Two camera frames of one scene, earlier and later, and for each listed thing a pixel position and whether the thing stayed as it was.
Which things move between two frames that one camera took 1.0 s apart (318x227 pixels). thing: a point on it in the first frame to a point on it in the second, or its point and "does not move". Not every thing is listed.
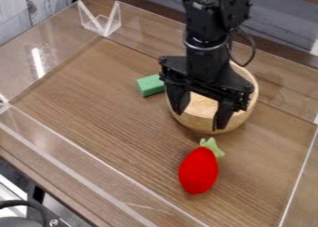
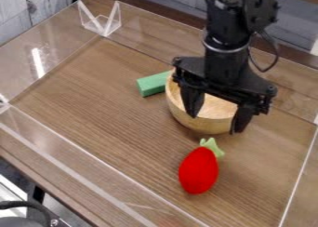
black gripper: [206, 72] to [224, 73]
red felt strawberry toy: [200, 167] does not move
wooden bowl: [200, 114] does not move
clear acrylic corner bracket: [102, 23] does not move
